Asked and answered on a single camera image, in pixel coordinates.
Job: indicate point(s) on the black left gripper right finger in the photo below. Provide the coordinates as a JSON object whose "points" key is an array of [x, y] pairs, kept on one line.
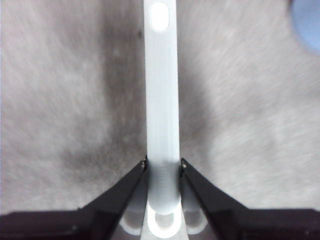
{"points": [[237, 225]]}

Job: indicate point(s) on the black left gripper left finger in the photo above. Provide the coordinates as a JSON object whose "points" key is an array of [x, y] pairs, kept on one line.
{"points": [[75, 225]]}

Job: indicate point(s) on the blue ribbed plastic cup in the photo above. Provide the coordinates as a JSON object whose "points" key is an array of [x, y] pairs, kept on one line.
{"points": [[308, 22]]}

